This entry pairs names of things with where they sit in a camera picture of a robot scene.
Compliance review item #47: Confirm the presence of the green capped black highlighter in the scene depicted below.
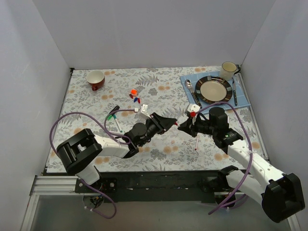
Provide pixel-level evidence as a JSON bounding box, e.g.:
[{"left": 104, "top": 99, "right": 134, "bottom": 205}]
[{"left": 107, "top": 105, "right": 120, "bottom": 120}]

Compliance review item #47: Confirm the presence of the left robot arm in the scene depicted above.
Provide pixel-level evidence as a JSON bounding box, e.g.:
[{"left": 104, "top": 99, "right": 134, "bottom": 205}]
[{"left": 56, "top": 113, "right": 177, "bottom": 193}]

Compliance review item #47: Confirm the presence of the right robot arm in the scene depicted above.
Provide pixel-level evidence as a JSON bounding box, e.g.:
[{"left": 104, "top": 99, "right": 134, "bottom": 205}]
[{"left": 178, "top": 104, "right": 305, "bottom": 223}]

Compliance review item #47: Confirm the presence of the black rimmed beige plate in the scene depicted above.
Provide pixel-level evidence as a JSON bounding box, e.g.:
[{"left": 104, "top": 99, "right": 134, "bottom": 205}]
[{"left": 195, "top": 76, "right": 233, "bottom": 104}]

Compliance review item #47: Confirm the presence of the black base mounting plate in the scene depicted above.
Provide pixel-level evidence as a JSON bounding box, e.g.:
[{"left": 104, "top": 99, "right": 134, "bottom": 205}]
[{"left": 75, "top": 172, "right": 247, "bottom": 204}]

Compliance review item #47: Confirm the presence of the cream enamel mug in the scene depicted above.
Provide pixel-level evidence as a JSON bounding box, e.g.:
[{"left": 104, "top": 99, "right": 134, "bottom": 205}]
[{"left": 219, "top": 62, "right": 240, "bottom": 81}]

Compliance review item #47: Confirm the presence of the red ceramic cup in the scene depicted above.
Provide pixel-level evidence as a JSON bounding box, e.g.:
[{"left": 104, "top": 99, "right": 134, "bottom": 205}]
[{"left": 86, "top": 70, "right": 105, "bottom": 91}]

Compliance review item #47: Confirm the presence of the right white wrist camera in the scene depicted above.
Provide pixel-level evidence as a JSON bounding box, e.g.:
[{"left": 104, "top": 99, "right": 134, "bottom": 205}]
[{"left": 186, "top": 103, "right": 200, "bottom": 117}]

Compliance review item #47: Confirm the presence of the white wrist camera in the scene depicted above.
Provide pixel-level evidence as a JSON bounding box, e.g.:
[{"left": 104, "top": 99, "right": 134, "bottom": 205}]
[
  {"left": 139, "top": 104, "right": 151, "bottom": 119},
  {"left": 186, "top": 103, "right": 200, "bottom": 117}
]

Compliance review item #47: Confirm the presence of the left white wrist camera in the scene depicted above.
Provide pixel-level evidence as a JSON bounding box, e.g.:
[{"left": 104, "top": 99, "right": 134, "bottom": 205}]
[{"left": 139, "top": 104, "right": 151, "bottom": 119}]

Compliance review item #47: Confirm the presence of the steel fork patterned handle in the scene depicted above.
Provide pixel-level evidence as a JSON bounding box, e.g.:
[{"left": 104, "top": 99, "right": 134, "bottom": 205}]
[{"left": 191, "top": 92, "right": 202, "bottom": 108}]

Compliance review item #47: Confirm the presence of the steel spoon patterned handle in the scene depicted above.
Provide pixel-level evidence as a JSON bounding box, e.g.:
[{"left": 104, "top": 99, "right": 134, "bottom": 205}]
[{"left": 185, "top": 79, "right": 194, "bottom": 93}]

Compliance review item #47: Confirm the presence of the steel knife patterned handle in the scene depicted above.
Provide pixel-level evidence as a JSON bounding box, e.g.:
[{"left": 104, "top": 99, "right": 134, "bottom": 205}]
[{"left": 232, "top": 78, "right": 238, "bottom": 106}]

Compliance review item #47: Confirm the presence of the aluminium frame rail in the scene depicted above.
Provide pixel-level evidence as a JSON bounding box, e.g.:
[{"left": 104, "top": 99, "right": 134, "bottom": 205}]
[{"left": 30, "top": 176, "right": 77, "bottom": 195}]

